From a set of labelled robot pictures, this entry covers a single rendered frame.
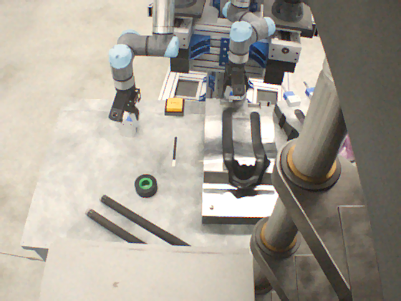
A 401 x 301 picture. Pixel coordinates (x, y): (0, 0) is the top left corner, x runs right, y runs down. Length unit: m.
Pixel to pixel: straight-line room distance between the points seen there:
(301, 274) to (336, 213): 0.25
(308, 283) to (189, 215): 0.68
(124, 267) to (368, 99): 0.42
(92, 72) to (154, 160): 1.76
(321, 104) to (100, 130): 1.23
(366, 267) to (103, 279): 0.35
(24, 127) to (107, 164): 1.47
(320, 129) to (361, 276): 0.19
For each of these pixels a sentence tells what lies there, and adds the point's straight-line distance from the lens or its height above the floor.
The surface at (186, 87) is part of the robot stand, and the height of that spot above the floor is 0.21.
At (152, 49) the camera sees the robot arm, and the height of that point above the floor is 1.16.
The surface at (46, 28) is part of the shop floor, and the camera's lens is 3.78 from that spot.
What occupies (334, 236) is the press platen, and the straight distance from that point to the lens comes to 0.53.
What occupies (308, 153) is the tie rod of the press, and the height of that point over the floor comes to 1.59.
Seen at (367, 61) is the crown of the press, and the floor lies 1.86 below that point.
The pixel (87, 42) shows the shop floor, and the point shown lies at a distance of 3.45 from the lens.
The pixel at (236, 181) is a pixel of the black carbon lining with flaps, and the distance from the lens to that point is 1.33.
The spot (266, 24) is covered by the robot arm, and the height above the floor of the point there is 1.18.
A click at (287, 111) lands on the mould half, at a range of 1.60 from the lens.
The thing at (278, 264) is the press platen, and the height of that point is 1.29.
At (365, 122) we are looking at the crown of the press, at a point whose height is 1.83.
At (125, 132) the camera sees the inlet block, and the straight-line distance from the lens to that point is 1.53.
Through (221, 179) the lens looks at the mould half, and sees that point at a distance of 1.31.
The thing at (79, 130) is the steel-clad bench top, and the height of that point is 0.80.
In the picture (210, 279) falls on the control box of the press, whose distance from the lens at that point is 0.54.
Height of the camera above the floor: 1.99
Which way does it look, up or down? 53 degrees down
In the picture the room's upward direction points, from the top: 3 degrees clockwise
